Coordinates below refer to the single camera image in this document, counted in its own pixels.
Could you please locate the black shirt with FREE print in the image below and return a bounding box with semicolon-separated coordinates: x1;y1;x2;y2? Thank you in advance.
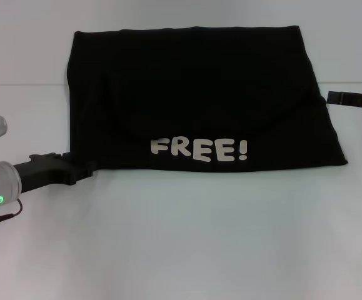
66;26;349;173

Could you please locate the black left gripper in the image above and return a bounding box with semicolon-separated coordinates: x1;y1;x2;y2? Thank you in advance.
13;151;96;195

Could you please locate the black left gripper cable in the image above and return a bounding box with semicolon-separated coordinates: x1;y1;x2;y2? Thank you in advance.
0;199;24;233

